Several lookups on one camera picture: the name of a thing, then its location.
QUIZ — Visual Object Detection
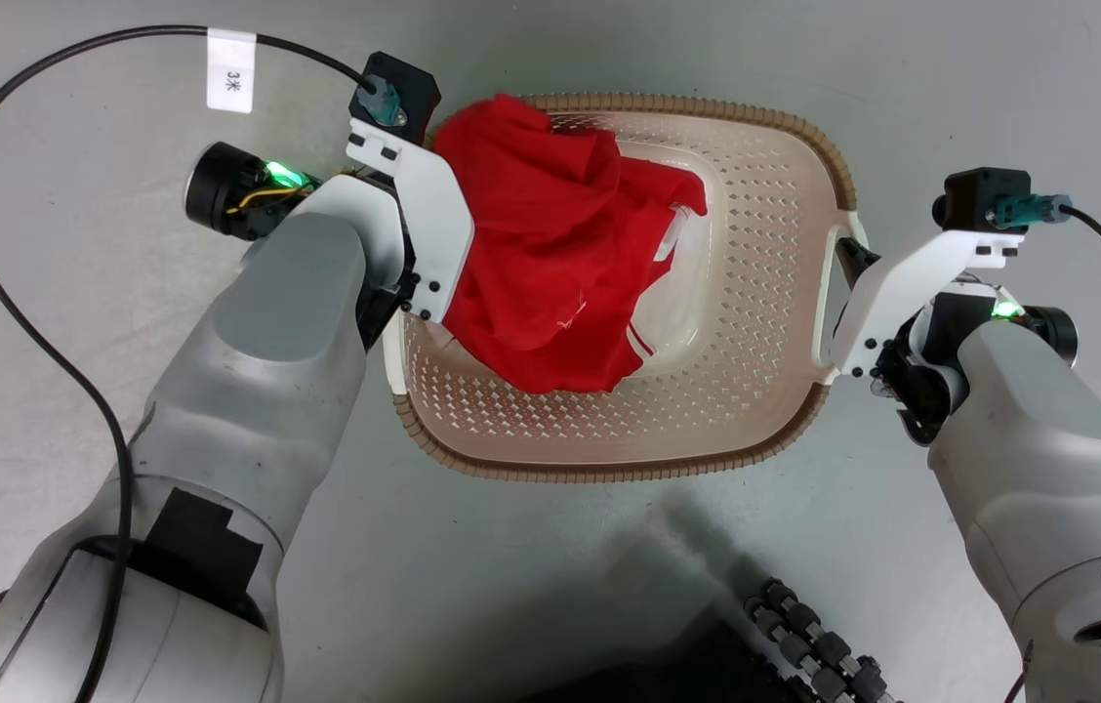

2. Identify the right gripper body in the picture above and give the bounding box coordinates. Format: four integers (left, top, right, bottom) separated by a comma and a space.
871, 291, 979, 447

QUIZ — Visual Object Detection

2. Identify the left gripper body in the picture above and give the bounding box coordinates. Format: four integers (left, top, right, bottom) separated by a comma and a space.
302, 172, 421, 352

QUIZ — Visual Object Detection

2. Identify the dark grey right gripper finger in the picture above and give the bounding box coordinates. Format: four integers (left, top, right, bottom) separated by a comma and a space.
836, 237, 882, 292

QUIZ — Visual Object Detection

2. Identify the beige plastic laundry basket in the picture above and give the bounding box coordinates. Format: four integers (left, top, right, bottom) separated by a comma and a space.
383, 93, 872, 483

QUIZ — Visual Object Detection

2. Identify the white garment with red stripes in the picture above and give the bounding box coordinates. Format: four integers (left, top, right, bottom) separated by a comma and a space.
625, 203, 698, 364

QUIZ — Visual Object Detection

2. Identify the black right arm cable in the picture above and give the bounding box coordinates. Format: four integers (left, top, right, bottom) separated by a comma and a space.
995, 193, 1101, 514

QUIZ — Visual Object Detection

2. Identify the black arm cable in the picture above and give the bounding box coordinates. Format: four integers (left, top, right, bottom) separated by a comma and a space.
0, 25, 405, 703
995, 193, 1101, 514

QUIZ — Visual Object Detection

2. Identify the large white cable label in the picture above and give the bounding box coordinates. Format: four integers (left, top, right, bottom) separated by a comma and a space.
206, 28, 258, 114

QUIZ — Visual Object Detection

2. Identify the black grey ribbed cable conduit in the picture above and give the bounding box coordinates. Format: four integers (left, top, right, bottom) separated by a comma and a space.
744, 578, 898, 703

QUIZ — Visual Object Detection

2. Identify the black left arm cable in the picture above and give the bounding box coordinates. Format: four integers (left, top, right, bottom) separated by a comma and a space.
0, 25, 405, 703

